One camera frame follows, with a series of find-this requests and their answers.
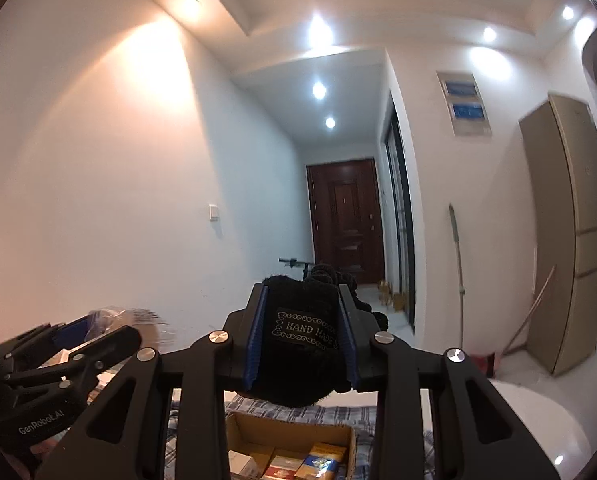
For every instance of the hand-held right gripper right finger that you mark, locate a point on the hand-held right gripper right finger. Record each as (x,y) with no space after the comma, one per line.
(347,340)

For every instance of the brown door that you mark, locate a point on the brown door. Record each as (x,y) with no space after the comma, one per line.
(346,220)

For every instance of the black bicycle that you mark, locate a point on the black bicycle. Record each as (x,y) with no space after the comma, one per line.
(293,262)

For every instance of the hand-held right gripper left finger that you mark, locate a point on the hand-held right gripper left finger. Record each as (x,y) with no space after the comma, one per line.
(256,340)

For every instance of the red cigarette pack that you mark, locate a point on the red cigarette pack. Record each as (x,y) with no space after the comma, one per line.
(283,469)

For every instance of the white light switch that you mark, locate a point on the white light switch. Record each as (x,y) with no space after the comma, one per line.
(214,211)

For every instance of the beige fridge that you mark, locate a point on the beige fridge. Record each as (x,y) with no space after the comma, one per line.
(568,235)

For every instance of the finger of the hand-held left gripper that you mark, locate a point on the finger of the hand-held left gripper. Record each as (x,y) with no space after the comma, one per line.
(113,342)
(76,330)

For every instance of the wooden stick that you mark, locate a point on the wooden stick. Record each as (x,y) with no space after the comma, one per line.
(531,310)

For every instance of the recessed ceiling light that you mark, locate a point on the recessed ceiling light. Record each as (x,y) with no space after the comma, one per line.
(330,122)
(320,30)
(191,5)
(489,34)
(319,89)
(568,12)

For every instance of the black knit pouch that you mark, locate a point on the black knit pouch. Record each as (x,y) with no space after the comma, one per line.
(303,330)

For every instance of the red dustpan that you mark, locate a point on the red dustpan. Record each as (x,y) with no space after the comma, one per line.
(483,364)

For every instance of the blue and yellow pack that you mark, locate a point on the blue and yellow pack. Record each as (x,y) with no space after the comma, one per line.
(323,460)

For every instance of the blue plaid cloth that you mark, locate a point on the blue plaid cloth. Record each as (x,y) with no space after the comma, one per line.
(358,415)

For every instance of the glass sliding door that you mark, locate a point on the glass sliding door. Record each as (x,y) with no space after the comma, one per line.
(401,220)

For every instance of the clear plastic bag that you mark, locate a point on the clear plastic bag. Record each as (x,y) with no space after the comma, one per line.
(138,325)

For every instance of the small white box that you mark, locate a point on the small white box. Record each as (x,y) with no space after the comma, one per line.
(248,462)

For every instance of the grey electrical panel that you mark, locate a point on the grey electrical panel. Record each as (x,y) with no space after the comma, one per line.
(466,105)

